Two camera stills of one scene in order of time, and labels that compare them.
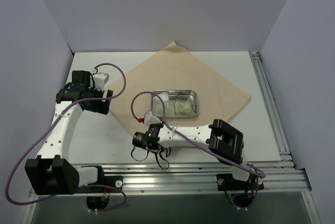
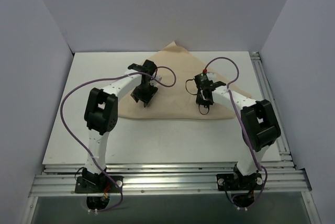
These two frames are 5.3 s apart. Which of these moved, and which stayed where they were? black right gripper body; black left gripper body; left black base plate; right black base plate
Moved: black left gripper body; black right gripper body
Stayed: left black base plate; right black base plate
